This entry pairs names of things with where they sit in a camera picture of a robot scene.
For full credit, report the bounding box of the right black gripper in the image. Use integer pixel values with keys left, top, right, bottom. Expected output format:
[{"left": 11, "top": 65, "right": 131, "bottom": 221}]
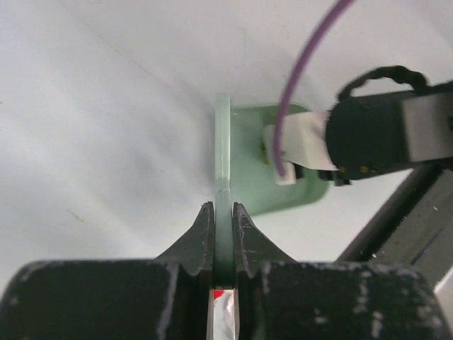
[{"left": 318, "top": 66, "right": 452, "bottom": 186}]

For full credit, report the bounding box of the small green hand brush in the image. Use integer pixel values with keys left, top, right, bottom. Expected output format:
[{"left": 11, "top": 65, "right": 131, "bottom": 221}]
[{"left": 213, "top": 93, "right": 235, "bottom": 289}]

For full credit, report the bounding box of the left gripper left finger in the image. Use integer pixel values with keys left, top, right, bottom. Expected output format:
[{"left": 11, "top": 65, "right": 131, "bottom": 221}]
[{"left": 1, "top": 202, "right": 214, "bottom": 339}]

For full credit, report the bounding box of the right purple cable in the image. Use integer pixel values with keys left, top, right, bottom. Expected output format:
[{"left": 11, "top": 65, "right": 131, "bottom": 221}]
[{"left": 275, "top": 0, "right": 357, "bottom": 178}]

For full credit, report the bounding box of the green paper scrap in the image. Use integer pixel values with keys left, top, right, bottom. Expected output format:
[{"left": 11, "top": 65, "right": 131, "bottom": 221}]
[{"left": 259, "top": 140, "right": 270, "bottom": 165}]

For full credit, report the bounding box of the red grey paper scrap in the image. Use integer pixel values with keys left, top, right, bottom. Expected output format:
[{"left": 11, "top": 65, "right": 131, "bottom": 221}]
[{"left": 212, "top": 290, "right": 236, "bottom": 340}]

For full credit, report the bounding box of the green plastic dustpan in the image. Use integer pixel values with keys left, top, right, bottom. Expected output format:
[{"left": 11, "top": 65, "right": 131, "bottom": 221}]
[{"left": 231, "top": 103, "right": 329, "bottom": 216}]

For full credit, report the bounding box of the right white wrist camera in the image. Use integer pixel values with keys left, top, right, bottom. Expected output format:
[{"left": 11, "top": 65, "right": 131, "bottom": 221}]
[{"left": 263, "top": 111, "right": 338, "bottom": 186}]

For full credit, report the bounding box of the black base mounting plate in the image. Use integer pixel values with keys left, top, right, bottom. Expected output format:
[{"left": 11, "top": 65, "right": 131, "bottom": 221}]
[{"left": 338, "top": 166, "right": 452, "bottom": 286}]

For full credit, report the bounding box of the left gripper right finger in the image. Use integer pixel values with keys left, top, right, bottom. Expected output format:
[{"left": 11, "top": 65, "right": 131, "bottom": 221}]
[{"left": 232, "top": 203, "right": 449, "bottom": 339}]

